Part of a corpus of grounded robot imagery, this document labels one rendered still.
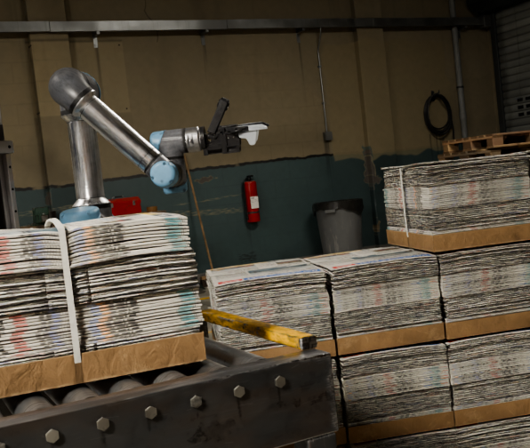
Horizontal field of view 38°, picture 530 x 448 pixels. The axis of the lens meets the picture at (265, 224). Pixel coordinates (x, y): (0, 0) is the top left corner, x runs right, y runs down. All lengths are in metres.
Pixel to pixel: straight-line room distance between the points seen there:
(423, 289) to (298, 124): 7.60
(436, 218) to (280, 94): 7.54
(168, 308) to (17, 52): 7.54
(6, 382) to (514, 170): 1.44
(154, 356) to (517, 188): 1.25
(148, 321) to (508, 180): 1.23
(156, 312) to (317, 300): 0.86
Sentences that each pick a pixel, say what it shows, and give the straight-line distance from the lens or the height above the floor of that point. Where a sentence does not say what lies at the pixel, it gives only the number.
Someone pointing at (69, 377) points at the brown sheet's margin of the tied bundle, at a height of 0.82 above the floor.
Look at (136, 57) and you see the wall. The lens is 8.91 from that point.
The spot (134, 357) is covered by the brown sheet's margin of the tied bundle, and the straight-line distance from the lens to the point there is 1.17.
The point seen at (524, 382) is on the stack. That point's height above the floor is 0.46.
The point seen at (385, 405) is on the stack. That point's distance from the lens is 2.08.
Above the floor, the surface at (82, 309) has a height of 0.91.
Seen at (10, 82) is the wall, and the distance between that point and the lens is 8.56.
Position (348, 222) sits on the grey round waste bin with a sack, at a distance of 9.04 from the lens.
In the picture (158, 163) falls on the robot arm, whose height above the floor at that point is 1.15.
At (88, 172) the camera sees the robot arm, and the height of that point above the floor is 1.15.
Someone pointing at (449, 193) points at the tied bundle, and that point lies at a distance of 2.07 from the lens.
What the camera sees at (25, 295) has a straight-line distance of 1.14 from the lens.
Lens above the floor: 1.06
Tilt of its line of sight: 3 degrees down
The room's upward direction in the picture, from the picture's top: 6 degrees counter-clockwise
